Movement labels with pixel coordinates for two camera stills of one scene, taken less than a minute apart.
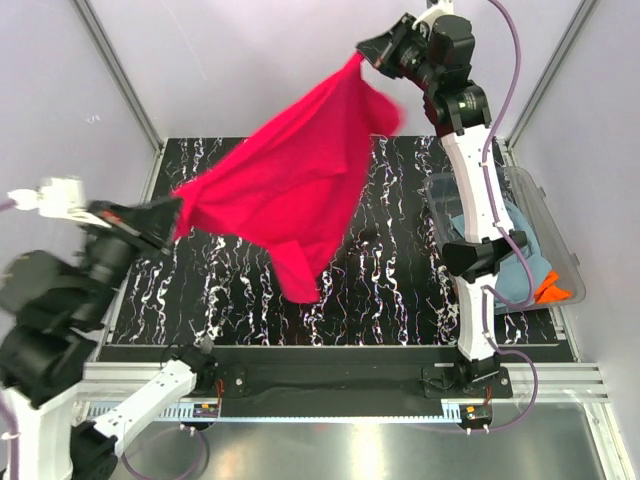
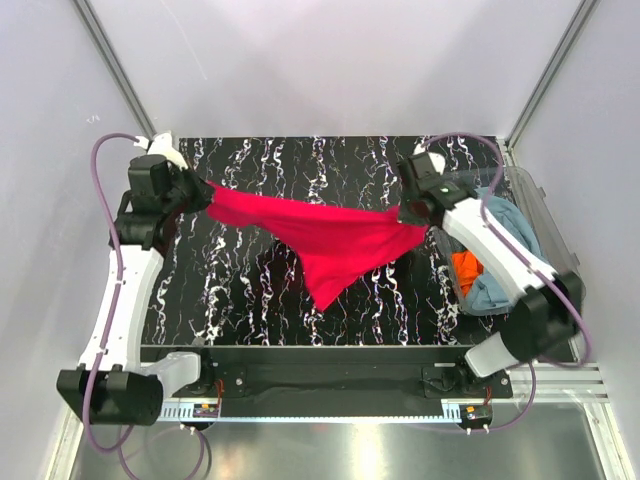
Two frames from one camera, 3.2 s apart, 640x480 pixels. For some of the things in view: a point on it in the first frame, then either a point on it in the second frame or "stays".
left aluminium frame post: x=127 y=89 stays
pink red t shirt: x=299 y=184 -> x=341 y=246
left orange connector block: x=206 y=410 stays
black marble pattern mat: x=386 y=286 stays
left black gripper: x=149 y=226 -> x=204 y=191
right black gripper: x=381 y=50 -> x=406 y=217
